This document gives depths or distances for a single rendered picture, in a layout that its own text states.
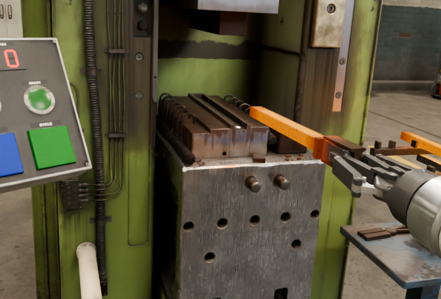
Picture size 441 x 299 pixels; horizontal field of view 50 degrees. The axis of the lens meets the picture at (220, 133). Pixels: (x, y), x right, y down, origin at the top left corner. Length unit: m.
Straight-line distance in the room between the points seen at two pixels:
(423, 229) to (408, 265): 0.74
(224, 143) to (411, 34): 8.01
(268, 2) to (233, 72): 0.54
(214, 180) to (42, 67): 0.46
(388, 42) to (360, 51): 7.31
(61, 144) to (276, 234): 0.60
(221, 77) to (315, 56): 0.39
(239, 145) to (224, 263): 0.30
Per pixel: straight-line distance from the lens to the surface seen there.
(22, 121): 0.94
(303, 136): 0.86
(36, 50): 1.01
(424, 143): 1.42
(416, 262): 1.34
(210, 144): 1.16
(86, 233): 1.35
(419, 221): 0.58
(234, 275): 1.27
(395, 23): 8.83
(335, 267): 1.69
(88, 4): 1.18
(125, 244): 1.37
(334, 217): 1.60
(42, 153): 0.93
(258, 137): 1.20
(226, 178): 1.14
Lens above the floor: 1.28
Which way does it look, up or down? 15 degrees down
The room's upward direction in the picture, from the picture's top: 3 degrees clockwise
